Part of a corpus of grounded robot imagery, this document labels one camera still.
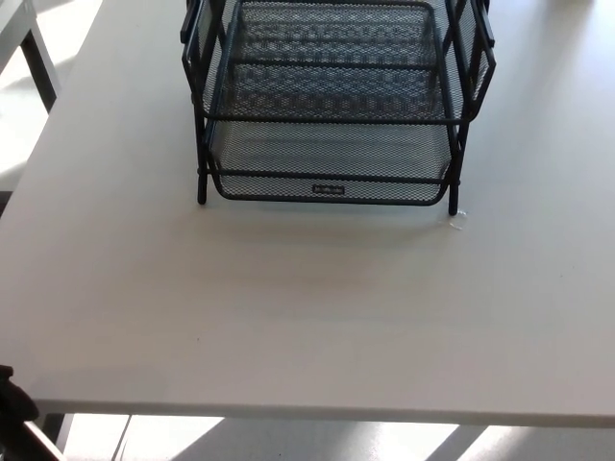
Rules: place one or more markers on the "black mesh drawer tray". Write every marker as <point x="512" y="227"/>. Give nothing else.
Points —
<point x="331" y="91"/>

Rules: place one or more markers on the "grey desk leg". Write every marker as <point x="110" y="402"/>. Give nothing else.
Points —
<point x="56" y="427"/>

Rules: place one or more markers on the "black metal tray rack frame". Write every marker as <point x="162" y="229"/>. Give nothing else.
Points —
<point x="201" y="158"/>

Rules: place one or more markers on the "clear tape piece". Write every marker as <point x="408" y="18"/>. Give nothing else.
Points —
<point x="456" y="221"/>

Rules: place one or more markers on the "black mesh tray with label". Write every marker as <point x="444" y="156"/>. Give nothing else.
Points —
<point x="331" y="153"/>

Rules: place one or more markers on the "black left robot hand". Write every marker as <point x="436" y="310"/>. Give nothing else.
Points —
<point x="17" y="403"/>

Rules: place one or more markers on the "white side table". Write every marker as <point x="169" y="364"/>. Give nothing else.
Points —
<point x="41" y="62"/>

